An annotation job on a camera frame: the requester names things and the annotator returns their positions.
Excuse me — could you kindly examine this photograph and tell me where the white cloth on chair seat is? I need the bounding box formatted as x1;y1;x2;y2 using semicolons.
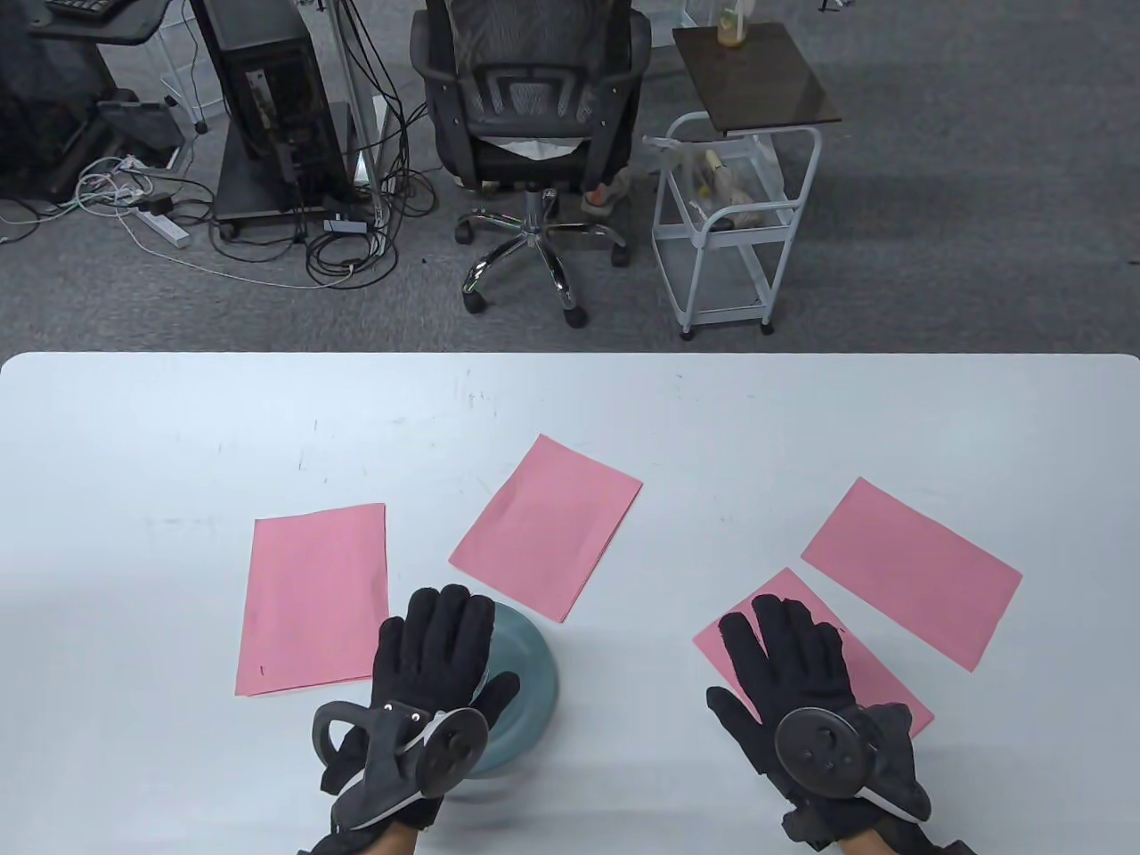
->
486;132;590;163

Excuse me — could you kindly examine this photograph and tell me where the bundle of black cables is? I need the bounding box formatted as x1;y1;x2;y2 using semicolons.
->
207;0;446;291

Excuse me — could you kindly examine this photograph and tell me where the person's left hand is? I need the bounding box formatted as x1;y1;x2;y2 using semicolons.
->
321;583;522;843

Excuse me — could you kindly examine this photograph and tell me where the person's right forearm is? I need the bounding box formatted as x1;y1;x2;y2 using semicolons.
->
824;826;896;855

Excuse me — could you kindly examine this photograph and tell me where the black computer tower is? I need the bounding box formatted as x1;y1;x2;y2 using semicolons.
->
190;0;327;213

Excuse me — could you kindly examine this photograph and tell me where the person's right hand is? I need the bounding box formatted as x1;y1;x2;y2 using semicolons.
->
706;592;936;843

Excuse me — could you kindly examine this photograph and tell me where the black desk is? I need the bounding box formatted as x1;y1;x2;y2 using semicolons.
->
25;0;190;204

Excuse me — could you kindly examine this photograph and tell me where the black controller on right glove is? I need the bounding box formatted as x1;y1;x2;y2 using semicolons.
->
773;702;933;825

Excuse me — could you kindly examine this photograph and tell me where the tangle of white cables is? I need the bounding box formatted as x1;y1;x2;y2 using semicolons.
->
0;156;308;288

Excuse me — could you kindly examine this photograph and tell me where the black controller on left glove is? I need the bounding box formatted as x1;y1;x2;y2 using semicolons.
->
312;699;491;834

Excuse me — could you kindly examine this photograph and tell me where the blue-grey plate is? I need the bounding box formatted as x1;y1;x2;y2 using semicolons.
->
441;600;561;781

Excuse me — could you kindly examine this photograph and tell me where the pink paper sheet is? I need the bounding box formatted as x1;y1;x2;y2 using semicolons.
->
235;503;389;697
802;476;1023;671
693;567;936;740
448;434;644;624

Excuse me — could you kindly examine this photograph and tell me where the person's left forearm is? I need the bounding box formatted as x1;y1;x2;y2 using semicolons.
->
352;824;424;855

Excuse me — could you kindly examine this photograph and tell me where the white power strip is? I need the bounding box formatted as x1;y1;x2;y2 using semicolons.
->
132;207;191;249

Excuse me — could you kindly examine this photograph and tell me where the plastic bag with items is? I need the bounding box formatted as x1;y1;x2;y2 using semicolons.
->
655;142;780;234

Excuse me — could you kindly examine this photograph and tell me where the black mesh office chair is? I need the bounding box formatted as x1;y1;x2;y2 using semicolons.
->
410;0;656;328

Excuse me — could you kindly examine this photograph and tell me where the dark brown board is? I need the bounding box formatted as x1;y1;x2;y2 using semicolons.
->
672;24;843;138

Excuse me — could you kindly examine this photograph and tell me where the black wheeled computer stand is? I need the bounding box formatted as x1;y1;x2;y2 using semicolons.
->
211;101;359;243

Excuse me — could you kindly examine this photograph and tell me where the silver metal pole stand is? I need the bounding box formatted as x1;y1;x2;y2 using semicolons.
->
316;0;395;225

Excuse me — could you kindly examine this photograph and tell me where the black controller on glove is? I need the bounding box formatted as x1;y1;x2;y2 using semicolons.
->
773;702;933;825
312;699;491;834

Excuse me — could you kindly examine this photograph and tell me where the white rolling cart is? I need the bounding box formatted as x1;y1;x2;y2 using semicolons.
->
643;125;822;340

